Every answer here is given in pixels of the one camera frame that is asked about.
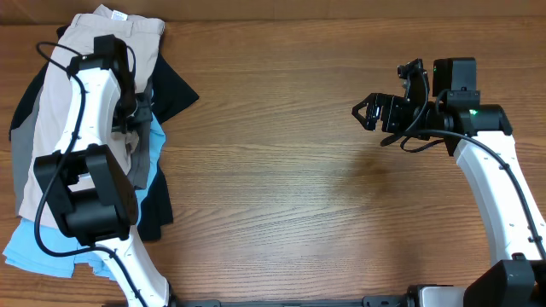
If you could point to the black garment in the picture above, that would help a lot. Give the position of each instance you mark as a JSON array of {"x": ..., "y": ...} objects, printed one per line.
[{"x": 171, "y": 96}]

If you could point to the light blue shorts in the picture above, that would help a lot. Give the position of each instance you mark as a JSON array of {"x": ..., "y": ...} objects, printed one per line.
[{"x": 23, "y": 252}]

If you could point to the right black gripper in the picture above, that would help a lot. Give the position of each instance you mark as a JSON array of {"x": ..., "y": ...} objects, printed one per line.
[{"x": 392, "y": 103}]

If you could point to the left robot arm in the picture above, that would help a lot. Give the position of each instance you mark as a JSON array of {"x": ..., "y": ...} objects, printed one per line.
[{"x": 89, "y": 194}]

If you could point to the grey shorts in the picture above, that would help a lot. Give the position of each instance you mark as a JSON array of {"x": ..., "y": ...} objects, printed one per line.
[{"x": 143, "y": 166}]

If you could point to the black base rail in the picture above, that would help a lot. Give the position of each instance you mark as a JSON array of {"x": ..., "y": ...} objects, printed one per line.
[{"x": 290, "y": 303}]

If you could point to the beige khaki shorts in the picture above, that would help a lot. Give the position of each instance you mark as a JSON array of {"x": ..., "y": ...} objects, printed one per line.
[{"x": 141, "y": 33}]

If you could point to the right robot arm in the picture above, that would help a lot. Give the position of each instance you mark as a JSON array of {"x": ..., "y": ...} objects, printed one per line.
[{"x": 443, "y": 107}]

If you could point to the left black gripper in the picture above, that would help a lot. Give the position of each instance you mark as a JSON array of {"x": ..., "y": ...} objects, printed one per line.
[{"x": 146, "y": 113}]

